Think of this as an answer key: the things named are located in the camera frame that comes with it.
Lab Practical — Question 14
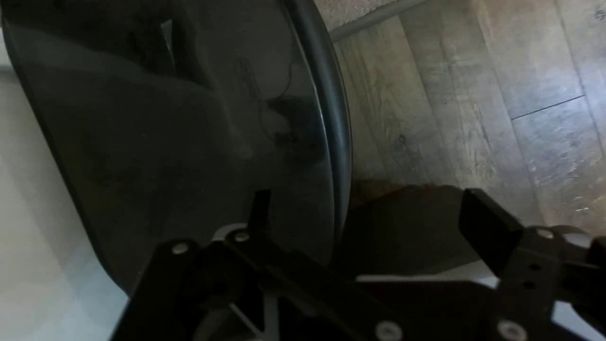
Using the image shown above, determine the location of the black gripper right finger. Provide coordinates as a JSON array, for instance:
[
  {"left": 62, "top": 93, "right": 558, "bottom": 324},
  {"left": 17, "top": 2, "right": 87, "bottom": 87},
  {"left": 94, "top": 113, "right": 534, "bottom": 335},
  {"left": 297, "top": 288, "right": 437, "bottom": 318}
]
[{"left": 458, "top": 189, "right": 606, "bottom": 341}]

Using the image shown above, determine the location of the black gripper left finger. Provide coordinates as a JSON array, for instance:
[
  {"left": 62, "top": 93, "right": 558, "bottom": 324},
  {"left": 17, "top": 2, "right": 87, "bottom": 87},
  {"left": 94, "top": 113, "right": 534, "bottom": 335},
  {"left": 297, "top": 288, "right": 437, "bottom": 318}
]
[{"left": 110, "top": 191, "right": 392, "bottom": 341}]

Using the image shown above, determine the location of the black plastic trash bin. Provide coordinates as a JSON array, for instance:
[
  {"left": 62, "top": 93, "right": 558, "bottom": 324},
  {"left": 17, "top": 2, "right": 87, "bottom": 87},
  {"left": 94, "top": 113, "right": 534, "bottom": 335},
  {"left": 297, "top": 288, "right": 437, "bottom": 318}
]
[{"left": 0, "top": 0, "right": 481, "bottom": 299}]

